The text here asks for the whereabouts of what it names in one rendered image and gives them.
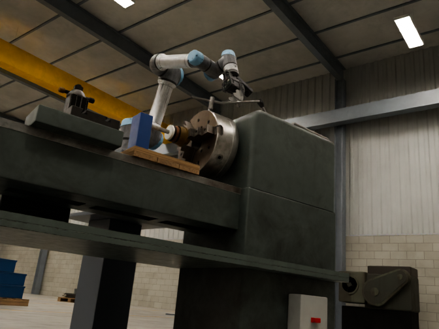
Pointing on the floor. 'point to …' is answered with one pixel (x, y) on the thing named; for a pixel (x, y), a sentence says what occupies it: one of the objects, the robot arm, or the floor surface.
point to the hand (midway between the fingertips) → (240, 105)
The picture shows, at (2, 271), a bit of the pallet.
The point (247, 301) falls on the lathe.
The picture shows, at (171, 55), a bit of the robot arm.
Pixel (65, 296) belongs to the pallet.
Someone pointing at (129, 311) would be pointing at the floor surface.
